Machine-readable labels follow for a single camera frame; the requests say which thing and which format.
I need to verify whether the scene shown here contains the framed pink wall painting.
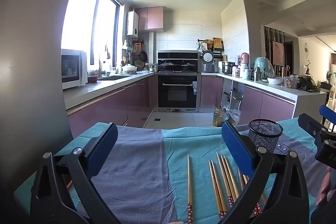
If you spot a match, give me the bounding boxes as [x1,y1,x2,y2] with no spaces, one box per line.
[272,41,284,66]

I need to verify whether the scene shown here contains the crumpled plastic bag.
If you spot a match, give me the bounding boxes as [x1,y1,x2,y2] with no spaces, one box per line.
[227,109,240,125]

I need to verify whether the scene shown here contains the pink kitchen base cabinets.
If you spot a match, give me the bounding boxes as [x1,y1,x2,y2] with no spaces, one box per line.
[64,74,158,132]
[201,74,297,125]

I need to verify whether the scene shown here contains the green countertop appliance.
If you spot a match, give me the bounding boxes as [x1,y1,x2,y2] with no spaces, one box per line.
[254,57,275,80]

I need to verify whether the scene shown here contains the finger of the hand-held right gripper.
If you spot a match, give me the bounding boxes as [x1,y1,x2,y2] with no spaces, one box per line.
[319,105,336,132]
[298,113,336,141]

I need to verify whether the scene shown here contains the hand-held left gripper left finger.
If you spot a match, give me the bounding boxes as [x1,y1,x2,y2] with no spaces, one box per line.
[30,122,118,224]

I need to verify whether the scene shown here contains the stainless steel stockpot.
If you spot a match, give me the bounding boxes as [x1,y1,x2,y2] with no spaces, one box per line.
[222,61,235,74]

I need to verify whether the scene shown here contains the wooden chopstick floral red end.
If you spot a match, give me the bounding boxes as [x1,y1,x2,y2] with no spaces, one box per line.
[211,160,228,218]
[186,154,194,224]
[216,152,235,208]
[208,160,226,220]

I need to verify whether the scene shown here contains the person's right hand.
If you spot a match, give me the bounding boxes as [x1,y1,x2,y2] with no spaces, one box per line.
[315,166,336,208]

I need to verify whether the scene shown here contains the large cooking oil bottle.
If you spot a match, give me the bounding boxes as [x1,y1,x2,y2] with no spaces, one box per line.
[213,106,223,127]

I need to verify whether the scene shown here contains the white wall water heater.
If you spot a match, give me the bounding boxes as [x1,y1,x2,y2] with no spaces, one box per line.
[127,11,139,37]

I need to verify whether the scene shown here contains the bunch of wooden chopsticks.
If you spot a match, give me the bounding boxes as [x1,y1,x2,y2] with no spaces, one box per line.
[220,155,263,216]

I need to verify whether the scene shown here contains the bunch of leafy greens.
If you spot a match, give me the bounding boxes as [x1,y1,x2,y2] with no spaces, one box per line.
[297,76,321,93]

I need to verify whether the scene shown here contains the dark slatted room divider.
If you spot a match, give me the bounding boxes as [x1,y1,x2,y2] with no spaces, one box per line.
[264,27,285,67]

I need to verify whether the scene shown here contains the white plastic jar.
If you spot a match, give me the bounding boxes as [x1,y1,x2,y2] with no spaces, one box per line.
[240,63,249,80]

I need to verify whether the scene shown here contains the wall-mounted utensil rack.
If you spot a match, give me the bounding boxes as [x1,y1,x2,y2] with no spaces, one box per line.
[132,40,144,57]

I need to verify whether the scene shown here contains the black built-in stove oven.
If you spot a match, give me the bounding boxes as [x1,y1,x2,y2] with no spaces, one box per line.
[154,50,202,112]

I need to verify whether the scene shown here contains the pink wall cabinet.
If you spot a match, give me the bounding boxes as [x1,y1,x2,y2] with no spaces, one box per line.
[135,6,164,31]

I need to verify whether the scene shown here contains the white casserole pot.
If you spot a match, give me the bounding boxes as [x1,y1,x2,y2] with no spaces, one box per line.
[122,64,138,74]

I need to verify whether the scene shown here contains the large kitchen window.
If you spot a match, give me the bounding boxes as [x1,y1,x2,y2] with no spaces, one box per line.
[61,0,124,67]

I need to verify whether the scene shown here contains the clear plastic food box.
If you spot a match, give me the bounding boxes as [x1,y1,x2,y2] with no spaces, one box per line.
[284,76,300,89]

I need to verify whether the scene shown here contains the kitchen sink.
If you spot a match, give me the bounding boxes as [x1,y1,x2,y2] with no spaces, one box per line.
[98,74,132,82]

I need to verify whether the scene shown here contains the grey refrigerator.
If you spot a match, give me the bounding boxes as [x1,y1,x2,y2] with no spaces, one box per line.
[0,0,87,151]

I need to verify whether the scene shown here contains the black mesh pen holder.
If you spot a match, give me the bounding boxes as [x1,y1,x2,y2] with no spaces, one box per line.
[248,119,284,153]

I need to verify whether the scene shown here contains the black wall storage rack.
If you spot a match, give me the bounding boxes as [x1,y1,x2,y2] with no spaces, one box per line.
[198,38,225,54]

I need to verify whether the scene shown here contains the silver rice cooker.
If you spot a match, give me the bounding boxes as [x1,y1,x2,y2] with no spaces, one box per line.
[202,50,216,73]

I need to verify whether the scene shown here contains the teal and purple tablecloth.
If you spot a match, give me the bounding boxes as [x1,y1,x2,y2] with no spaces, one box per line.
[13,120,336,224]

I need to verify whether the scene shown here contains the white microwave oven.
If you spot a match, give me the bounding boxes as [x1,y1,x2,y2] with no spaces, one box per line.
[61,49,88,90]

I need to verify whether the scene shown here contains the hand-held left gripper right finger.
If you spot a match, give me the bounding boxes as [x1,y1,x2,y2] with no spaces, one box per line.
[221,121,310,224]

